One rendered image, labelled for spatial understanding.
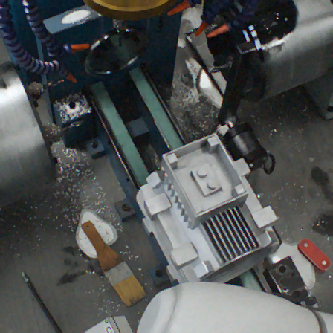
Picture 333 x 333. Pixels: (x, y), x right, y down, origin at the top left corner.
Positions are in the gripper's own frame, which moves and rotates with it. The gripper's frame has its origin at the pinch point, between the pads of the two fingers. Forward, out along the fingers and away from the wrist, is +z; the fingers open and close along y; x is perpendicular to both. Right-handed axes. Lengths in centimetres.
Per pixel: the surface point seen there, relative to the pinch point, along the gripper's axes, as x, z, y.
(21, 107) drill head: -38.2, 24.6, 18.0
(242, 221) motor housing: -7.8, 13.9, -8.8
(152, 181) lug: -18.5, 22.1, 1.5
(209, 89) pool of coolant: -27, 59, -27
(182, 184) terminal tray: -16.9, 17.4, -2.1
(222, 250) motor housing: -5.1, 12.6, -3.5
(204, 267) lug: -3.5, 12.5, 0.3
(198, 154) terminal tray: -20.3, 19.3, -7.1
